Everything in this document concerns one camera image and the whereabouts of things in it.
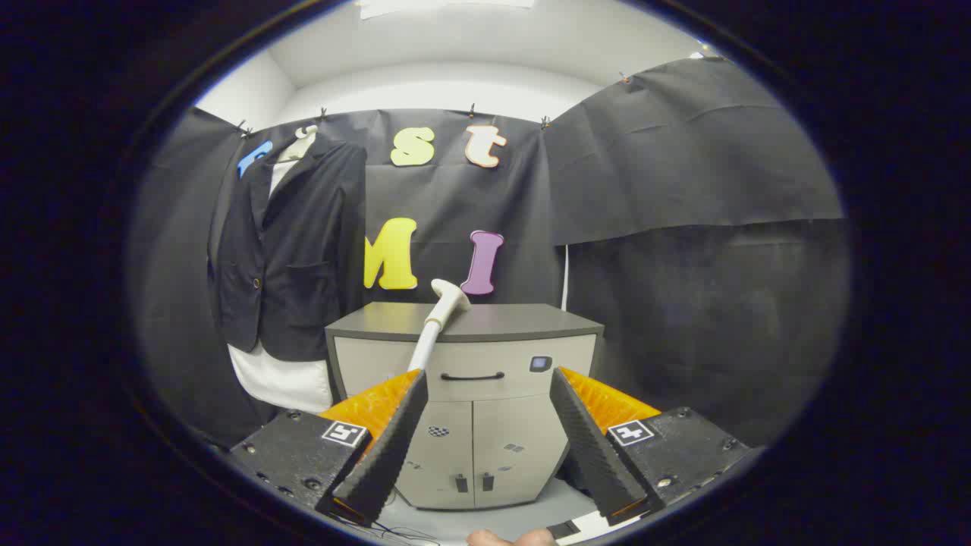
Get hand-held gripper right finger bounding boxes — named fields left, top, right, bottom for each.
left=549, top=367, right=752, bottom=526

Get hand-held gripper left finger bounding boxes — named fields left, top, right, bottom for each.
left=228, top=369, right=429, bottom=528

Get white shirt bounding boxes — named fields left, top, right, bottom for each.
left=228, top=148, right=335, bottom=414

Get white garment steamer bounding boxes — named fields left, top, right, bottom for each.
left=407, top=278, right=472, bottom=372

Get black suit jacket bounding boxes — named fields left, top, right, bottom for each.
left=209, top=133, right=368, bottom=362

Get white flat board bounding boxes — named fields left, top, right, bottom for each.
left=546, top=512, right=646, bottom=544

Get grey cabinet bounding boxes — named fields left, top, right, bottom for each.
left=325, top=302, right=605, bottom=510

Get black backdrop cloth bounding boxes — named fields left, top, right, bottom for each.
left=129, top=57, right=850, bottom=456

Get ceiling light panel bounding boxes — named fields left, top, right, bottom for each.
left=357, top=0, right=536, bottom=20

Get thin black cables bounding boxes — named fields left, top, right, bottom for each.
left=334, top=514, right=441, bottom=546

